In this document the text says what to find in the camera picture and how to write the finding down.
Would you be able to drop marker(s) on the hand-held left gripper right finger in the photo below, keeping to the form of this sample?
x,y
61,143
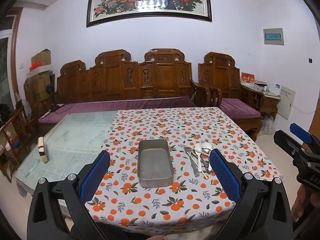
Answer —
x,y
225,175

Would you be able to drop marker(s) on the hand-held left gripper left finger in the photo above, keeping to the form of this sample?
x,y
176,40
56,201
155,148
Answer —
x,y
96,172

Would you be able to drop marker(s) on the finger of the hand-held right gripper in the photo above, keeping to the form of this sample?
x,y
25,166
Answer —
x,y
300,133
286,142

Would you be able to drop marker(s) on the brown wooden chopstick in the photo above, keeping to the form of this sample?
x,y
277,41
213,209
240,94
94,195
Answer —
x,y
205,174

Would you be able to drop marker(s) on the all-metal fork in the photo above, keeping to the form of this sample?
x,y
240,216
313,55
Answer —
x,y
194,166

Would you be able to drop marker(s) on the white spoon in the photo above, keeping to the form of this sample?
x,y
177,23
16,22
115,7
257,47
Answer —
x,y
197,147
207,146

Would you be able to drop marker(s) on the light wooden chopstick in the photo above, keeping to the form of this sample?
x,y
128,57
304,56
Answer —
x,y
190,147

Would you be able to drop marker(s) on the rectangular metal tray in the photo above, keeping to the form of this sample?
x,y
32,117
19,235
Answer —
x,y
155,162

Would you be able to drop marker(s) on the person's right hand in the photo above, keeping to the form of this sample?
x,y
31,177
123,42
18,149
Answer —
x,y
300,205

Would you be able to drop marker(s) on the clear plastic bags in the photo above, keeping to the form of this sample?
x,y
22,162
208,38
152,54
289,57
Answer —
x,y
268,125

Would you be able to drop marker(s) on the wooden side table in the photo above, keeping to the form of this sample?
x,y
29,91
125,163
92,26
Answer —
x,y
271,103

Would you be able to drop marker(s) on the white box device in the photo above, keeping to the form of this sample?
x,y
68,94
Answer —
x,y
273,88

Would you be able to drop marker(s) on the beige block with black band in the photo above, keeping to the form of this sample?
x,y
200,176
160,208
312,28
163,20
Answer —
x,y
43,152

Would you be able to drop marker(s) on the purple armchair cushion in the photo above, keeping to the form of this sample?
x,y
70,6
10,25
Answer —
x,y
237,107

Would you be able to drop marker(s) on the purple sofa cushion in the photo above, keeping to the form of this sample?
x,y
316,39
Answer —
x,y
100,105

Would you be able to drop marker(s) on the red desk calendar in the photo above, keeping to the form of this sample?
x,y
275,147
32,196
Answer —
x,y
247,78

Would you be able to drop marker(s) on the orange fruit print tablecloth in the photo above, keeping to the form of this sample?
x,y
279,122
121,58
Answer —
x,y
155,120

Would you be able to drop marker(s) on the carved wooden sofa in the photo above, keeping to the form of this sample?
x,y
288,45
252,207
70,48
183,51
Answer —
x,y
112,80

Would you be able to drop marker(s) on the carved wooden armchair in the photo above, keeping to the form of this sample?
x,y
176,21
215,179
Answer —
x,y
220,75

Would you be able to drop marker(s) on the wooden chair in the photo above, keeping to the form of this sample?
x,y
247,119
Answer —
x,y
17,120

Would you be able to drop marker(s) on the black standing fan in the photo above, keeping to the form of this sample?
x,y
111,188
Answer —
x,y
50,88

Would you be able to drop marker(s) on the large cardboard box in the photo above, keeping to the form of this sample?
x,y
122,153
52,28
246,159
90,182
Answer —
x,y
37,87

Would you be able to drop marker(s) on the white foam box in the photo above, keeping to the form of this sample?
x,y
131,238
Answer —
x,y
42,72

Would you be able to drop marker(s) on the red plastic item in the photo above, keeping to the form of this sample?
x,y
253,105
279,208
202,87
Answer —
x,y
34,67

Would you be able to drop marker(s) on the small cardboard box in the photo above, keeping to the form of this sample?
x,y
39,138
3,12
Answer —
x,y
41,58

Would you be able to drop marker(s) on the white wall cabinet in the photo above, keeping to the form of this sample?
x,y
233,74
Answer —
x,y
286,102

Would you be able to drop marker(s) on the wall electrical panel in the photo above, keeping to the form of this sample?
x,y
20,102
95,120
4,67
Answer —
x,y
273,37

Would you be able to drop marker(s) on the wooden door frame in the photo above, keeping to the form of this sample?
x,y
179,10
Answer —
x,y
16,55

